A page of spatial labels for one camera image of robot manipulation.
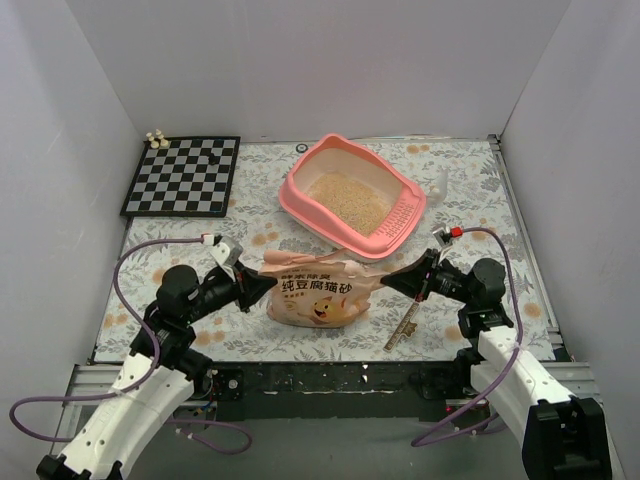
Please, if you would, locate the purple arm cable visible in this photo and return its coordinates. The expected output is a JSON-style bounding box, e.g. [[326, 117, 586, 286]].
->
[[410, 227, 525, 448], [9, 234, 254, 455]]

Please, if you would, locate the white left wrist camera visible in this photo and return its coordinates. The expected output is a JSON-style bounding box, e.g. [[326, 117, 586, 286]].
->
[[201, 233, 243, 281]]

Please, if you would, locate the pink cat litter box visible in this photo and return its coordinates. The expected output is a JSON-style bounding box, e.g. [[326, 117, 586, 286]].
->
[[279, 134, 427, 262]]

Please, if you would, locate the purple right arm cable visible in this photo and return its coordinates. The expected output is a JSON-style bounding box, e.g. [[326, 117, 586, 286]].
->
[[410, 227, 525, 448]]

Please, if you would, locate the brown bag sealing clip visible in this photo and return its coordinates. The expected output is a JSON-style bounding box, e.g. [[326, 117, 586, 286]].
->
[[383, 301, 419, 352]]

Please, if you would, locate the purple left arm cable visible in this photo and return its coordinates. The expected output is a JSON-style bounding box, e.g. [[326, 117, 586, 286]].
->
[[9, 234, 254, 455]]

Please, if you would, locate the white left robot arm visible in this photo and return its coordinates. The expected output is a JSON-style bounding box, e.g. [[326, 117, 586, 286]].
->
[[36, 263, 277, 479]]

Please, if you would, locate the black white chessboard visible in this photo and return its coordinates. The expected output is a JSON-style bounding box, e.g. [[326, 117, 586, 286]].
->
[[120, 136, 241, 218]]

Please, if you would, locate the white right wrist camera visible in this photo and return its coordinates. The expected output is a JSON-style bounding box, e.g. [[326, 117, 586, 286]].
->
[[433, 227, 464, 259]]

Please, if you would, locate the orange cat litter bag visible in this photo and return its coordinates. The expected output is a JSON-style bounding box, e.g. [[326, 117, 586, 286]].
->
[[259, 249, 386, 329]]

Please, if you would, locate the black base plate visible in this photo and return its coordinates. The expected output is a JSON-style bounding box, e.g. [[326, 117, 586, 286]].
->
[[181, 361, 476, 422]]

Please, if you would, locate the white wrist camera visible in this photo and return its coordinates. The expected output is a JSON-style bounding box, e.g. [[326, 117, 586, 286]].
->
[[201, 233, 243, 281], [433, 227, 464, 259]]

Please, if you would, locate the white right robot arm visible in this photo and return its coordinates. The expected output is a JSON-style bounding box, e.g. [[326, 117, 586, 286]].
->
[[381, 249, 613, 479]]

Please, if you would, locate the beige litter in box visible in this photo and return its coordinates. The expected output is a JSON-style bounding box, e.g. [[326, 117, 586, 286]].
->
[[306, 172, 391, 237]]

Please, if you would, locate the clear plastic litter scoop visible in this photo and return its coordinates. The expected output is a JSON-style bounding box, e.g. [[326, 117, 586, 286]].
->
[[427, 169, 449, 206]]

